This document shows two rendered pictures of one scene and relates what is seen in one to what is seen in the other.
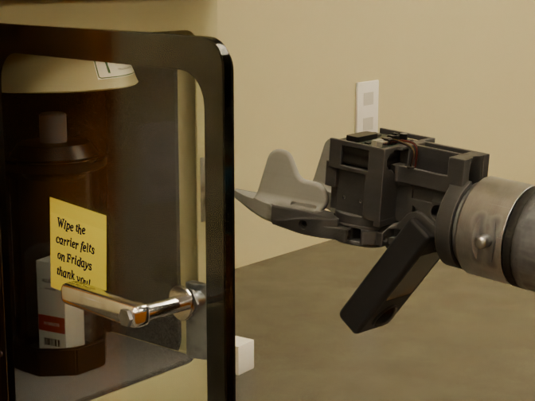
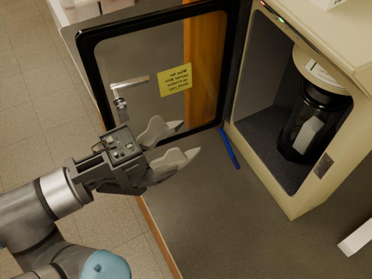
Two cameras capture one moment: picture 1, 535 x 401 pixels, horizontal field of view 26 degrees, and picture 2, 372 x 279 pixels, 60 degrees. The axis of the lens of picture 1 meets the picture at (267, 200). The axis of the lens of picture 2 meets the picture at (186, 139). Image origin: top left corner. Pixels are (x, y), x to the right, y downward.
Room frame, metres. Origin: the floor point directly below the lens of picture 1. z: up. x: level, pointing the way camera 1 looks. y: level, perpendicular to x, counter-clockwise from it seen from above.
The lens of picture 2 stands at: (1.10, -0.30, 1.73)
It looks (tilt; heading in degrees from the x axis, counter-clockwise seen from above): 56 degrees down; 112
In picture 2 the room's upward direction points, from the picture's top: straight up
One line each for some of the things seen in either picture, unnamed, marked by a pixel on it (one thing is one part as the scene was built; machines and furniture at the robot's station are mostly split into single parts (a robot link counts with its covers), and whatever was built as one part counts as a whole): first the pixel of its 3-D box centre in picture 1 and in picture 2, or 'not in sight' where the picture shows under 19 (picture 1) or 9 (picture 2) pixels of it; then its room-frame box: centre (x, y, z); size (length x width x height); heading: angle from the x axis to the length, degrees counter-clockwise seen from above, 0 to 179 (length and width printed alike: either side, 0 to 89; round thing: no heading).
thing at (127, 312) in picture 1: (124, 300); not in sight; (0.80, 0.10, 1.20); 0.10 x 0.05 x 0.03; 44
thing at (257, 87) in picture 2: not in sight; (320, 93); (1.19, 0.25, 1.19); 0.26 x 0.24 x 0.35; 140
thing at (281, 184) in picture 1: (278, 184); (158, 127); (0.93, -0.01, 1.26); 0.09 x 0.03 x 0.06; 64
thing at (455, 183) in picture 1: (408, 197); (109, 166); (0.89, -0.11, 1.26); 0.12 x 0.08 x 0.09; 50
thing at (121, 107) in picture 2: not in sight; (122, 112); (0.81, 0.05, 1.18); 0.02 x 0.02 x 0.06; 44
